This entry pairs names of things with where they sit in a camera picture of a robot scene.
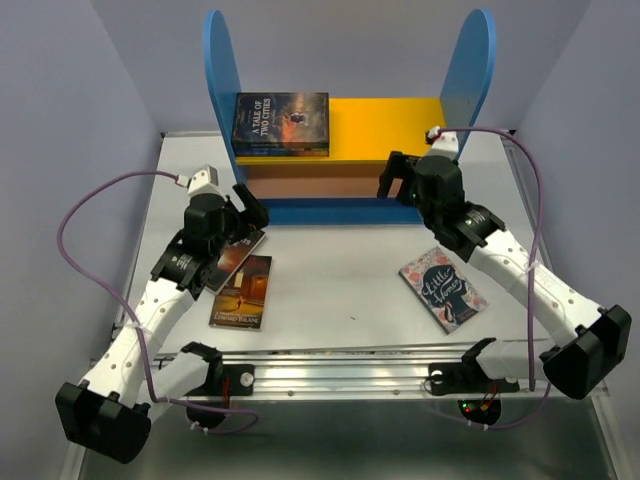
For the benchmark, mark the blue yellow wooden bookshelf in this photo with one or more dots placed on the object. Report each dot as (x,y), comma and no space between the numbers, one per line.
(340,190)

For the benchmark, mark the Animal Farm book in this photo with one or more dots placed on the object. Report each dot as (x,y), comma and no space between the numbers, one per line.
(280,150)

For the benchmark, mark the aluminium mounting rail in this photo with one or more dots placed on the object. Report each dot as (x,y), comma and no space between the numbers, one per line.
(406,373)

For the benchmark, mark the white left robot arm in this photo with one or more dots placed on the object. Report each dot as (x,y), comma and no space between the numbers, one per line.
(112,408)

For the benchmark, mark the Little Women book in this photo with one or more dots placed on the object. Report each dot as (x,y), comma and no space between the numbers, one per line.
(444,291)

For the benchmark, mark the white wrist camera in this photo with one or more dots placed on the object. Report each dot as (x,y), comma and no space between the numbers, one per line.
(444,144)
(203,181)

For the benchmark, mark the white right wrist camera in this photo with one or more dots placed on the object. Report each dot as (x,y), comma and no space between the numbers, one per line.
(444,144)

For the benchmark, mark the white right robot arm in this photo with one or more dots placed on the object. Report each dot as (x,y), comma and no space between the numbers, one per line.
(589,341)

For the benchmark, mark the Jane Eyre book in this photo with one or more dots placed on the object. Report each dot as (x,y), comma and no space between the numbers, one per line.
(248,160)

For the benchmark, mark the orange Leonard Tolane book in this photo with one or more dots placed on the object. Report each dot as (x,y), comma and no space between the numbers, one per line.
(241,302)

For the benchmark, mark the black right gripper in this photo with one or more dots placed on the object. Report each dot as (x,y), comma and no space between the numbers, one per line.
(395,169)

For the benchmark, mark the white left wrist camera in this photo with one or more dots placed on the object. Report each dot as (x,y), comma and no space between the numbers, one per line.
(203,181)

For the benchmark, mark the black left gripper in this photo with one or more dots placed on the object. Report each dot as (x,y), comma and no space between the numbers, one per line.
(255,212)

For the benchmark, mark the A Tale of Two Cities book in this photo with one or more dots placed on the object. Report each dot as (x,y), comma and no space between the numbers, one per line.
(281,119)

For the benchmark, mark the Three Days to See book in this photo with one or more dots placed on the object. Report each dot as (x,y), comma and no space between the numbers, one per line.
(232,258)

